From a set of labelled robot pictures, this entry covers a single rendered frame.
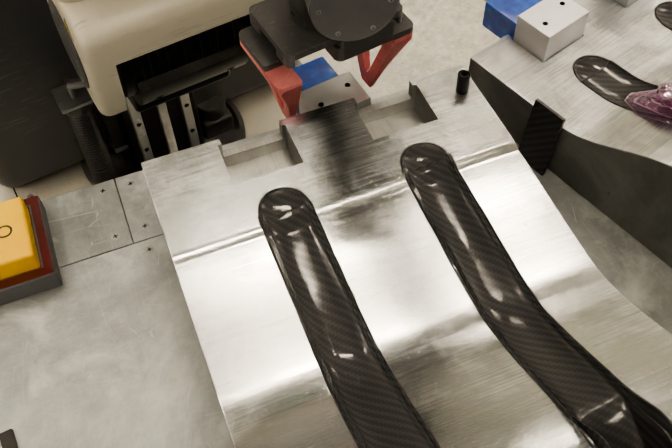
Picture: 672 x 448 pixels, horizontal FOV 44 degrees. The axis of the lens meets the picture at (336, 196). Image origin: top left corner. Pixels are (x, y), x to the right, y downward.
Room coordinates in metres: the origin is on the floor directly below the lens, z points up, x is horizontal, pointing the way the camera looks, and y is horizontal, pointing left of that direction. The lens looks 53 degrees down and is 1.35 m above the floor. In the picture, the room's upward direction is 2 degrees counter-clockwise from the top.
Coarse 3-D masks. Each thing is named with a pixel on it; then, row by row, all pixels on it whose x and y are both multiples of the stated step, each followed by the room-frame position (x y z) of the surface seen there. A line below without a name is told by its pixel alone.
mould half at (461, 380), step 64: (320, 128) 0.41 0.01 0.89; (448, 128) 0.40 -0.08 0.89; (192, 192) 0.35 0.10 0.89; (256, 192) 0.35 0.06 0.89; (320, 192) 0.35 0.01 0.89; (384, 192) 0.35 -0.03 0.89; (512, 192) 0.35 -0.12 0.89; (192, 256) 0.30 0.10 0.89; (256, 256) 0.30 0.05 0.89; (384, 256) 0.30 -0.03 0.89; (512, 256) 0.29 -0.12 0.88; (576, 256) 0.29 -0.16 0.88; (256, 320) 0.25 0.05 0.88; (384, 320) 0.25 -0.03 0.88; (448, 320) 0.25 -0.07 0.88; (576, 320) 0.24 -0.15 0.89; (640, 320) 0.23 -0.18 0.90; (256, 384) 0.21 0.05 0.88; (320, 384) 0.21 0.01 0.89; (448, 384) 0.20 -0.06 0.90; (512, 384) 0.19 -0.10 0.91; (640, 384) 0.18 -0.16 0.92
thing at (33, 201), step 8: (24, 200) 0.40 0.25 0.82; (32, 200) 0.40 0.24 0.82; (32, 208) 0.39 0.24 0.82; (40, 216) 0.38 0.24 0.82; (40, 224) 0.38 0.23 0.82; (40, 232) 0.37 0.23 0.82; (40, 240) 0.36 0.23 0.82; (40, 248) 0.35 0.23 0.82; (48, 248) 0.35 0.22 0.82; (48, 256) 0.35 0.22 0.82; (48, 264) 0.34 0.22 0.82; (32, 272) 0.33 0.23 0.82; (40, 272) 0.33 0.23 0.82; (48, 272) 0.33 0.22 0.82; (8, 280) 0.33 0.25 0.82; (16, 280) 0.33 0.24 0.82; (24, 280) 0.32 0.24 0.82; (0, 288) 0.32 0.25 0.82
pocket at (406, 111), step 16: (400, 96) 0.45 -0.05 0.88; (416, 96) 0.45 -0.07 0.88; (368, 112) 0.44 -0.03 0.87; (384, 112) 0.44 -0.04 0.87; (400, 112) 0.45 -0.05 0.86; (416, 112) 0.44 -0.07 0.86; (432, 112) 0.42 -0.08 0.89; (368, 128) 0.43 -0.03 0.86; (384, 128) 0.43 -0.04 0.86; (400, 128) 0.43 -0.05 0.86
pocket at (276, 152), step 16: (256, 144) 0.41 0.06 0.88; (272, 144) 0.41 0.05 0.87; (288, 144) 0.41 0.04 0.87; (224, 160) 0.39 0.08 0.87; (240, 160) 0.40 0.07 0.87; (256, 160) 0.40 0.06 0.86; (272, 160) 0.40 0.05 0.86; (288, 160) 0.40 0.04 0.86; (240, 176) 0.39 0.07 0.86; (256, 176) 0.38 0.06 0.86
